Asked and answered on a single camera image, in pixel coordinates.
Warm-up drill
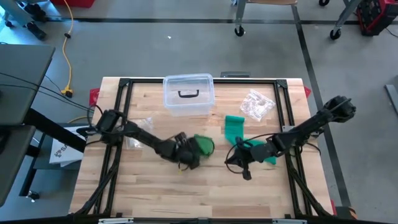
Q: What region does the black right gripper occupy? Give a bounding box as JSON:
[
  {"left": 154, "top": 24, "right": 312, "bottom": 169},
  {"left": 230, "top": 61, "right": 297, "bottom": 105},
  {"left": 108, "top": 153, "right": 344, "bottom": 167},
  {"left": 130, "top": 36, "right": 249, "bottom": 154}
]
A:
[{"left": 225, "top": 136, "right": 282, "bottom": 167}]

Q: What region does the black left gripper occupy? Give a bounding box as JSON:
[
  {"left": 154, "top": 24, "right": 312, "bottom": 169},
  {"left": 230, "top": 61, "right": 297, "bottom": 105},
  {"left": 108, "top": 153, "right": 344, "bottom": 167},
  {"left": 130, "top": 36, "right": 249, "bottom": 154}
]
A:
[{"left": 157, "top": 138, "right": 201, "bottom": 170}]

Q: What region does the green elastic bandage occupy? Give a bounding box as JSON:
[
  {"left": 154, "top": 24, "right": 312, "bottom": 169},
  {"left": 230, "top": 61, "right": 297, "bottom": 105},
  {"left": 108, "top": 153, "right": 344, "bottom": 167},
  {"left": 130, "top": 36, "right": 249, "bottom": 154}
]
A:
[{"left": 193, "top": 114, "right": 277, "bottom": 166}]

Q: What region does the clear plastic storage box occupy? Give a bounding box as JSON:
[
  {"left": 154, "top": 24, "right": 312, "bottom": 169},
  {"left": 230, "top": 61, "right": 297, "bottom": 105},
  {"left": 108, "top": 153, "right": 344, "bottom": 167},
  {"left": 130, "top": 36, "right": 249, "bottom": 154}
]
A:
[{"left": 162, "top": 73, "right": 216, "bottom": 118}]

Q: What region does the flat clear plastic bag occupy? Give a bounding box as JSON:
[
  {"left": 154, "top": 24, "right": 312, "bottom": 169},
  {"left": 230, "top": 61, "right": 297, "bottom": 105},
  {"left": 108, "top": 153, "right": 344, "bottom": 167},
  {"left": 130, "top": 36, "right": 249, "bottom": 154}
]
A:
[{"left": 126, "top": 117, "right": 155, "bottom": 151}]

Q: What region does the crumpled clear plastic bag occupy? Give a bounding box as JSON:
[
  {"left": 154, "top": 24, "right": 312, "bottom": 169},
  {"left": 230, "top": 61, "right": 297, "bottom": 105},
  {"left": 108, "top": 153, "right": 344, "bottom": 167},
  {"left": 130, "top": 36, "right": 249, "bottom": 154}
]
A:
[{"left": 239, "top": 88, "right": 277, "bottom": 123}]

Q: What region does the silver edge plate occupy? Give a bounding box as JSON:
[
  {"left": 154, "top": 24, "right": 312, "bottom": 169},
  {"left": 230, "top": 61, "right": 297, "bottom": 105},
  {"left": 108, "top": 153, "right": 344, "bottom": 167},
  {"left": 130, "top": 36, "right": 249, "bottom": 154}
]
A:
[
  {"left": 272, "top": 218, "right": 307, "bottom": 224},
  {"left": 98, "top": 217, "right": 134, "bottom": 224}
]

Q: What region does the white printed box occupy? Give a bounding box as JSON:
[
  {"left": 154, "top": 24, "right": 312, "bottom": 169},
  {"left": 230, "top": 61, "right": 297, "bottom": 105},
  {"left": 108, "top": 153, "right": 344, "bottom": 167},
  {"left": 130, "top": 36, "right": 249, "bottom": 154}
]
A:
[{"left": 49, "top": 126, "right": 85, "bottom": 168}]

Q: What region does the grey cart leg with caster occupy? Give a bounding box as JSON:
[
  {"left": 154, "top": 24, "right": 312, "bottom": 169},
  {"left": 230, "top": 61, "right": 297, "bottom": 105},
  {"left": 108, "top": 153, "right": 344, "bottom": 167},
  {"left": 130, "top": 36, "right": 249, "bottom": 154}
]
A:
[
  {"left": 233, "top": 0, "right": 249, "bottom": 37},
  {"left": 329, "top": 0, "right": 363, "bottom": 40}
]

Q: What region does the grey metal bar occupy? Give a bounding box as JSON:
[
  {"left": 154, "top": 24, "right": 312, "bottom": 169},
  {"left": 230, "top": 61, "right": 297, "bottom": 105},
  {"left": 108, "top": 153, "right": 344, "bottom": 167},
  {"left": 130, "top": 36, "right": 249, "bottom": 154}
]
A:
[{"left": 384, "top": 83, "right": 398, "bottom": 116}]

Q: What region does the dark desk top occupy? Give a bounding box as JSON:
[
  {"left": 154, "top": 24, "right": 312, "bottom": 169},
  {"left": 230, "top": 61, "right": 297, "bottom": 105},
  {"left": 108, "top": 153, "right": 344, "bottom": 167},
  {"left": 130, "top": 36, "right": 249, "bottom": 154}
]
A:
[{"left": 0, "top": 124, "right": 37, "bottom": 208}]

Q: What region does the grey desk top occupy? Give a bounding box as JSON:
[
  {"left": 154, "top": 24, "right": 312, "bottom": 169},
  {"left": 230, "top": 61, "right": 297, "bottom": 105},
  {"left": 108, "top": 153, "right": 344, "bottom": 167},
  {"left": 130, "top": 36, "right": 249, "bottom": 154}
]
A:
[{"left": 0, "top": 43, "right": 56, "bottom": 126}]

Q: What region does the red plastic tote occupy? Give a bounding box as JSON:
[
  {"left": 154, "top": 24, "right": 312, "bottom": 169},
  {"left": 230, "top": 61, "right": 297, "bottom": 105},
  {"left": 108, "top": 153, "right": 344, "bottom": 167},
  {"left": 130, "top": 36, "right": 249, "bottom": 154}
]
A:
[{"left": 49, "top": 0, "right": 96, "bottom": 9}]

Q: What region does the red and black crate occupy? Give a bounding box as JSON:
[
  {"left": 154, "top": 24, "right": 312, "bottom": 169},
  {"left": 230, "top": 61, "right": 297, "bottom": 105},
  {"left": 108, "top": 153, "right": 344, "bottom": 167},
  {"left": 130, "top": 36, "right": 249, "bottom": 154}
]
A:
[{"left": 356, "top": 0, "right": 398, "bottom": 37}]

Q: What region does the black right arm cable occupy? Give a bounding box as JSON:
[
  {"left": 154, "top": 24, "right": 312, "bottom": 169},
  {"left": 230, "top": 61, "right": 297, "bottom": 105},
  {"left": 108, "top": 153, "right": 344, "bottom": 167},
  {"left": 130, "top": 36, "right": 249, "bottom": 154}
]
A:
[{"left": 224, "top": 133, "right": 276, "bottom": 175}]

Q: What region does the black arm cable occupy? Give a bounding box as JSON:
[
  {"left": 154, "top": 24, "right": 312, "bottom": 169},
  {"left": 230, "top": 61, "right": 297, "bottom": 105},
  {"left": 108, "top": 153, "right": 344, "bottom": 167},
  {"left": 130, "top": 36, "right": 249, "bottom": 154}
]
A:
[
  {"left": 86, "top": 104, "right": 104, "bottom": 126},
  {"left": 224, "top": 133, "right": 276, "bottom": 175}
]

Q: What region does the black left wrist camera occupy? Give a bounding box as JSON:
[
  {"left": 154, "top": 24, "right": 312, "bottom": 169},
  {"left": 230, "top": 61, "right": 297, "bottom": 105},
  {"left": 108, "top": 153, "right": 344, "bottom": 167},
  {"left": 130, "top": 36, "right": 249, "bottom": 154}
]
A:
[{"left": 174, "top": 131, "right": 188, "bottom": 144}]

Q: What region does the black storage box handle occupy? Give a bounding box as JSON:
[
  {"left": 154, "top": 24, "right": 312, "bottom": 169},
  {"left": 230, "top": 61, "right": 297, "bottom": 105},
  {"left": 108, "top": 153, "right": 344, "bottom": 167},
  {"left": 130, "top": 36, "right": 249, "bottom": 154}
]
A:
[{"left": 177, "top": 89, "right": 200, "bottom": 99}]

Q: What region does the black aluminium table frame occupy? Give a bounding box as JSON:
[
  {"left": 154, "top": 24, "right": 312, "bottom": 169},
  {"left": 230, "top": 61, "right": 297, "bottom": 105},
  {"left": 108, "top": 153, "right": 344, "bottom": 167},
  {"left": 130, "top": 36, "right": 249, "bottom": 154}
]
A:
[{"left": 70, "top": 77, "right": 335, "bottom": 218}]

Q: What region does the dark grey edge bracket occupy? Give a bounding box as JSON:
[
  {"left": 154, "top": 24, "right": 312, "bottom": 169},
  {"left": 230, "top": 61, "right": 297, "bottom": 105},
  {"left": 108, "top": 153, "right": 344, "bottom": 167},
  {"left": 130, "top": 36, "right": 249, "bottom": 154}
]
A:
[{"left": 220, "top": 71, "right": 251, "bottom": 78}]

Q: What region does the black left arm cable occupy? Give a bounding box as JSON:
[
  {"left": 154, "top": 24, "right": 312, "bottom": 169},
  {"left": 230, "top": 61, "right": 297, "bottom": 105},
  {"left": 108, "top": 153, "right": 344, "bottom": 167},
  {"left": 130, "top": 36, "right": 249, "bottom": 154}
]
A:
[{"left": 86, "top": 104, "right": 104, "bottom": 126}]

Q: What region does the thin yellow cable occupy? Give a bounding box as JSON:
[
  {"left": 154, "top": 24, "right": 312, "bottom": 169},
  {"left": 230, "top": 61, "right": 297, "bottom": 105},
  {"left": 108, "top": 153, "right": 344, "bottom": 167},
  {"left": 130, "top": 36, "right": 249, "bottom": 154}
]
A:
[{"left": 67, "top": 115, "right": 94, "bottom": 124}]

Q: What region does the yellow extension cable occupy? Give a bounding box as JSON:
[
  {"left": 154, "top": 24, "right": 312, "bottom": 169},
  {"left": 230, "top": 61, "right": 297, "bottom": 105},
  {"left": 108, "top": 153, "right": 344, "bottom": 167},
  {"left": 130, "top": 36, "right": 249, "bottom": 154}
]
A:
[{"left": 60, "top": 0, "right": 76, "bottom": 98}]

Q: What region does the thin black desk cable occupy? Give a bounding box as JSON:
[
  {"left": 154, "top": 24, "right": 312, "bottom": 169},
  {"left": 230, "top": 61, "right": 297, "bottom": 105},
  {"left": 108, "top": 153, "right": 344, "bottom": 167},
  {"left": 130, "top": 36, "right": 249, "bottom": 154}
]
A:
[
  {"left": 0, "top": 83, "right": 91, "bottom": 110},
  {"left": 0, "top": 71, "right": 95, "bottom": 112}
]

